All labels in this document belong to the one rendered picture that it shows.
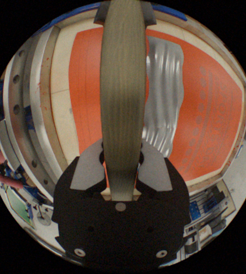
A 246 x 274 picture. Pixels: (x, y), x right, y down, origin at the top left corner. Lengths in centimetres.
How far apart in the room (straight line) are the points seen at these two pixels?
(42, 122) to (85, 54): 14
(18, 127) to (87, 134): 17
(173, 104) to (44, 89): 24
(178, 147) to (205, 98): 14
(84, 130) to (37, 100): 12
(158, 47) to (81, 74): 14
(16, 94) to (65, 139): 17
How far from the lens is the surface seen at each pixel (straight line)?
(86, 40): 21
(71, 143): 22
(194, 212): 85
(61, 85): 20
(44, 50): 22
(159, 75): 17
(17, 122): 24
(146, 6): 17
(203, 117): 25
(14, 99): 24
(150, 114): 17
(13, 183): 68
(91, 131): 19
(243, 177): 391
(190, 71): 22
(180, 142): 23
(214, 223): 103
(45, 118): 20
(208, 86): 26
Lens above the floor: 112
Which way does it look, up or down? 62 degrees down
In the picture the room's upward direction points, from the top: 179 degrees clockwise
